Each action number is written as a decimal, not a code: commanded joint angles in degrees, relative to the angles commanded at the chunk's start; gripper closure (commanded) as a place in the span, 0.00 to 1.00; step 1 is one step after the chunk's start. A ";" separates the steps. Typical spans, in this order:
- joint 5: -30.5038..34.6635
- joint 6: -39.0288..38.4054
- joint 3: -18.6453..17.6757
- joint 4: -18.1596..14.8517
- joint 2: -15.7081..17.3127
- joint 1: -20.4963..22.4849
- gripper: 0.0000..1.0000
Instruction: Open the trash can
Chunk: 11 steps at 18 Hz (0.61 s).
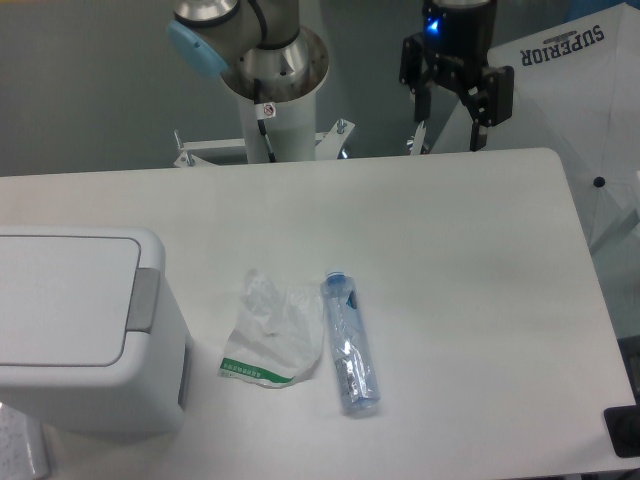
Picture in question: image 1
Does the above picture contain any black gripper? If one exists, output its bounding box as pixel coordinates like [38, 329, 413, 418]
[399, 1, 515, 151]

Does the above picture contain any white trash can body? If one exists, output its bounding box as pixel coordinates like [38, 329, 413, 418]
[1, 225, 194, 434]

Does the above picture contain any white trash can lid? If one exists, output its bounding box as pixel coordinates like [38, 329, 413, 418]
[1, 234, 165, 367]

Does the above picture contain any white superior umbrella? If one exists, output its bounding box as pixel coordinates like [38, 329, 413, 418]
[428, 2, 640, 251]

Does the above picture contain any crumpled white plastic bag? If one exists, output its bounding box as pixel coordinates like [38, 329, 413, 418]
[218, 269, 325, 389]

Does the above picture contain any clear plastic water bottle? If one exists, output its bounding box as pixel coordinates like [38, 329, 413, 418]
[321, 269, 381, 416]

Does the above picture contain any black device at table edge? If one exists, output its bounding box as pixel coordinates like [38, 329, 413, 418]
[604, 405, 639, 458]

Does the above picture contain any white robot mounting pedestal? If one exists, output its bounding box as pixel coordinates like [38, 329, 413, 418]
[173, 85, 356, 168]

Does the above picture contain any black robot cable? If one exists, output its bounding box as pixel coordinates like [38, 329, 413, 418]
[248, 0, 278, 164]

